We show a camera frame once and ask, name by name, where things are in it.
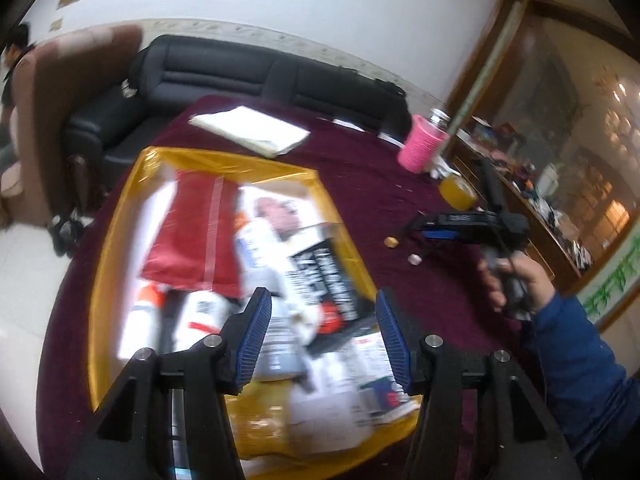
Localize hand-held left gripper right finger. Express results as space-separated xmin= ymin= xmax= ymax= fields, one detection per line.
xmin=375 ymin=287 xmax=583 ymax=480

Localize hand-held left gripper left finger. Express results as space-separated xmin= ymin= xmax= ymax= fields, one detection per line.
xmin=60 ymin=286 xmax=273 ymax=480

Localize white usb charger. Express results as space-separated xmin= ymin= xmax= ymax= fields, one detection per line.
xmin=260 ymin=320 xmax=306 ymax=381

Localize white green medicine box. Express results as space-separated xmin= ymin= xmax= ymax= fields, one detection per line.
xmin=295 ymin=332 xmax=421 ymax=431

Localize white red-banded pill bottle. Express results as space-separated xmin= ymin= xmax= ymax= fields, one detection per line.
xmin=175 ymin=292 xmax=236 ymax=356

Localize white oblong bottle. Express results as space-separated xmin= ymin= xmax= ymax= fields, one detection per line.
xmin=234 ymin=212 xmax=301 ymax=306

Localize black snack packet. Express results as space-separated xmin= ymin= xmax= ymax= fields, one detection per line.
xmin=287 ymin=237 xmax=381 ymax=346

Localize yellow cracker packet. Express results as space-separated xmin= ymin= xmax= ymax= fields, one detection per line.
xmin=225 ymin=380 xmax=301 ymax=461

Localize red foil packet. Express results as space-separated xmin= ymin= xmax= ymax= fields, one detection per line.
xmin=140 ymin=170 xmax=243 ymax=301

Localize small white bottle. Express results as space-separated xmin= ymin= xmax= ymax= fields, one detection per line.
xmin=117 ymin=282 xmax=166 ymax=361

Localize white carton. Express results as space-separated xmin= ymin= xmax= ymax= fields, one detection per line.
xmin=239 ymin=185 xmax=326 ymax=251

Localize yellow-taped cardboard box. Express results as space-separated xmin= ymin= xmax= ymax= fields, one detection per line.
xmin=87 ymin=146 xmax=426 ymax=478

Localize person's right forearm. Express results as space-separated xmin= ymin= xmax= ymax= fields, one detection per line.
xmin=520 ymin=292 xmax=632 ymax=471

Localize person's right hand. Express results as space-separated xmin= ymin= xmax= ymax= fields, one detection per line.
xmin=476 ymin=251 xmax=557 ymax=317

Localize yellow tape roll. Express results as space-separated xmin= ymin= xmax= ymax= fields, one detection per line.
xmin=439 ymin=170 xmax=478 ymax=211

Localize purple tablecloth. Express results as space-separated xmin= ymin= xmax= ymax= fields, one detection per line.
xmin=35 ymin=94 xmax=576 ymax=480

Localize pink knitted bottle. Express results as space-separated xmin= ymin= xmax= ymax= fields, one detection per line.
xmin=397 ymin=108 xmax=451 ymax=173

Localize green-print white banner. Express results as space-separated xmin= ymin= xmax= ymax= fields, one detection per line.
xmin=585 ymin=230 xmax=640 ymax=326

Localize wooden cabinet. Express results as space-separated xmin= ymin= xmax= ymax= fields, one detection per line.
xmin=442 ymin=0 xmax=640 ymax=331

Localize white paper sheet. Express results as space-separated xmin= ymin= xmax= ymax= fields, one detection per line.
xmin=188 ymin=105 xmax=312 ymax=159

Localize black shoes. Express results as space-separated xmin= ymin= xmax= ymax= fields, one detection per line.
xmin=47 ymin=210 xmax=86 ymax=256

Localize black leather sofa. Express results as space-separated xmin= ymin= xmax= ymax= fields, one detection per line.
xmin=62 ymin=34 xmax=413 ymax=221

